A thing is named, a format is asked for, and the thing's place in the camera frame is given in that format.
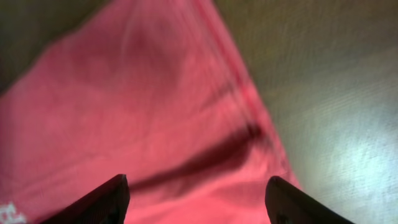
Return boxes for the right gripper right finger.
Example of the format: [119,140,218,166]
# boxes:
[265,175,353,224]

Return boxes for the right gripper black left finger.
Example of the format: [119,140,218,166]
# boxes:
[43,174,130,224]

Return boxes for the red printed t-shirt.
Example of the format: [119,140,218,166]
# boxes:
[1,0,295,224]

